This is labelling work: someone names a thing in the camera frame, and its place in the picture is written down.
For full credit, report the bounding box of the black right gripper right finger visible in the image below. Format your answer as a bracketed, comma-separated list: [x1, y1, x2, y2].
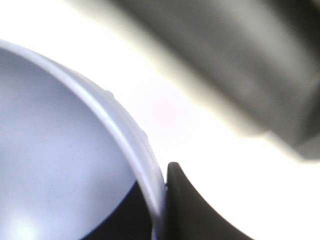
[68, 0, 320, 161]

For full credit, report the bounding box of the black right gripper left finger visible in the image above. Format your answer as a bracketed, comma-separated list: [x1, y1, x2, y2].
[166, 162, 251, 240]

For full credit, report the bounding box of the light blue ribbed bowl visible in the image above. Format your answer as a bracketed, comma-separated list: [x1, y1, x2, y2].
[0, 41, 166, 240]

